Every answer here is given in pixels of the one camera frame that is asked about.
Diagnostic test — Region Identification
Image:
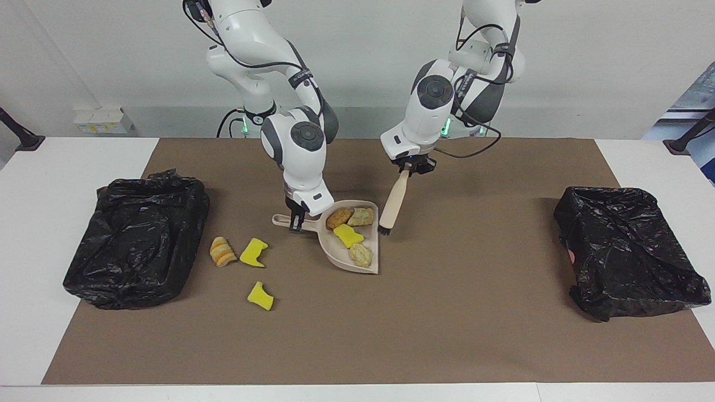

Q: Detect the blue glass partition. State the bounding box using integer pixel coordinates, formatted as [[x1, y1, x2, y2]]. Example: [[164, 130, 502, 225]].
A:
[[642, 61, 715, 185]]

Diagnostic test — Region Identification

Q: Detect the beige plastic dustpan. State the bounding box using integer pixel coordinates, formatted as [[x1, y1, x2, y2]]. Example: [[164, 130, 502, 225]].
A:
[[272, 199, 380, 275]]

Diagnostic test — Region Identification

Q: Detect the small yellow sponge piece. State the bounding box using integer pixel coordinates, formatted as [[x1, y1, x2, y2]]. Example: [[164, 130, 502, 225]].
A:
[[247, 281, 275, 312]]

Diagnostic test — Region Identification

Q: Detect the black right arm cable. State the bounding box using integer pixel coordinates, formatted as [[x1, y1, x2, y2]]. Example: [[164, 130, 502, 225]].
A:
[[187, 0, 325, 115]]

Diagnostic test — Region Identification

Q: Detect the striped croissant bread piece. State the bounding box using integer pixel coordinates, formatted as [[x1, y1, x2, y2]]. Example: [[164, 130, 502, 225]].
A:
[[209, 236, 237, 268]]

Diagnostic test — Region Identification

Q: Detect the brown bread roll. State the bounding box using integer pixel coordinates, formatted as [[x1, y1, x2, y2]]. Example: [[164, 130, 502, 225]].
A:
[[326, 208, 354, 230]]

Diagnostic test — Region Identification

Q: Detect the black stand foot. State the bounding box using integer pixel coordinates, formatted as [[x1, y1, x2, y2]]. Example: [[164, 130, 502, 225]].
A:
[[663, 108, 715, 156], [0, 107, 45, 152]]

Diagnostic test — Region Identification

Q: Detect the black bag lined bin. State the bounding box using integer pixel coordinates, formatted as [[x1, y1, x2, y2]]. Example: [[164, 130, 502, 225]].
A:
[[554, 186, 712, 322], [63, 169, 211, 310]]

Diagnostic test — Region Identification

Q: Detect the pale crusty bread chunk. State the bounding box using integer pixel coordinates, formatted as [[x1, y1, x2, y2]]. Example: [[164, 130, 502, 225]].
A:
[[349, 243, 373, 267]]

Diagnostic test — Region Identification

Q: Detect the notched yellow sponge piece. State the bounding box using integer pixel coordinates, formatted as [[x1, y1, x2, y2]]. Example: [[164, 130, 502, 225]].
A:
[[239, 237, 269, 269]]

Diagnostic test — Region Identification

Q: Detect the black base cable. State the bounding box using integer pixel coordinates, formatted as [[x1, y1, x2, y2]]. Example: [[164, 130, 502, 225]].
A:
[[217, 108, 246, 138]]

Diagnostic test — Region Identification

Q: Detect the beige hand brush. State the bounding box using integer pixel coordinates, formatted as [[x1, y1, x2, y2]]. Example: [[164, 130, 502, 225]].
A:
[[378, 169, 412, 236]]

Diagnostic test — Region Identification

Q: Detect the brown table mat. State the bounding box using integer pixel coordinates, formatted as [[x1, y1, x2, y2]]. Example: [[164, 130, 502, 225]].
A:
[[42, 138, 715, 386]]

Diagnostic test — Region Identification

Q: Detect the green and yellow sponge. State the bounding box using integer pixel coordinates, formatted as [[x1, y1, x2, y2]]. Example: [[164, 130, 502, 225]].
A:
[[333, 224, 365, 249]]

